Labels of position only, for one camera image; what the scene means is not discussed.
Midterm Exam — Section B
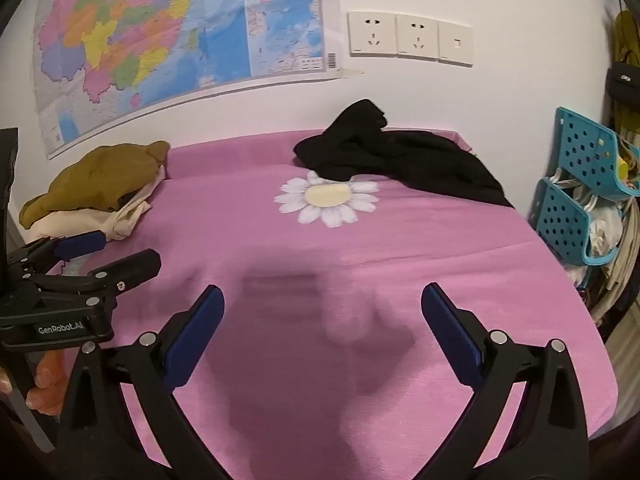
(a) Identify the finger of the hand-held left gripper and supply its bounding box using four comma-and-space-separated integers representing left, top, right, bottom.
7, 231, 108, 277
27, 248, 162, 307

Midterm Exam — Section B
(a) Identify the pink daisy print bed sheet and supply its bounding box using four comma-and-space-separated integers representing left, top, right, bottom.
60, 127, 619, 480

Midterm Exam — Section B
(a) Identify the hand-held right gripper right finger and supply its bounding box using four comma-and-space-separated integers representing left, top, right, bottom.
421, 282, 591, 480

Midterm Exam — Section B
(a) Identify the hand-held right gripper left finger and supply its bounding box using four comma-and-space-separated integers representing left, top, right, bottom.
52, 284, 226, 480

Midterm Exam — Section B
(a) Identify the olive green garment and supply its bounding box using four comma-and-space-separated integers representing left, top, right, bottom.
19, 140, 171, 228

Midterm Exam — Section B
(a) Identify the beige hanging cloth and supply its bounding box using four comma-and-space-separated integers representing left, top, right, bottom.
589, 210, 640, 332

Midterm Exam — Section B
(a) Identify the cream garment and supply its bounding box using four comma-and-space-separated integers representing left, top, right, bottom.
27, 164, 169, 247

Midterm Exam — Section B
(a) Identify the yellow-green hanging bag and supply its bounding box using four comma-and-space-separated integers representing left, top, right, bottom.
612, 9, 640, 133

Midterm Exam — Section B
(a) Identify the colourful wall map poster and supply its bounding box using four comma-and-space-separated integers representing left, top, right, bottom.
31, 0, 363, 161

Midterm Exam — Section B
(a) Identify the white cloth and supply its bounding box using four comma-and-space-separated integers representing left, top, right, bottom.
586, 199, 626, 257

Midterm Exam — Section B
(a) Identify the white wall power socket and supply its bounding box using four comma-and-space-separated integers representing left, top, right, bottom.
347, 11, 399, 58
395, 14, 441, 60

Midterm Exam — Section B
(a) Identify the black hanging bag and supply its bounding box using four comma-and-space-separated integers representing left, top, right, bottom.
605, 62, 640, 107

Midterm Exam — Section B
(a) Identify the blue perforated plastic basket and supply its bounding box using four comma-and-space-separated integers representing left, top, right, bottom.
555, 106, 640, 199
528, 177, 627, 267

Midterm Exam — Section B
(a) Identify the person's left hand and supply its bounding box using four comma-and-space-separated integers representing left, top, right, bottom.
25, 351, 69, 409

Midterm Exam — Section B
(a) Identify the black coat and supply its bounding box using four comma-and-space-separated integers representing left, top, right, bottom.
292, 99, 516, 209

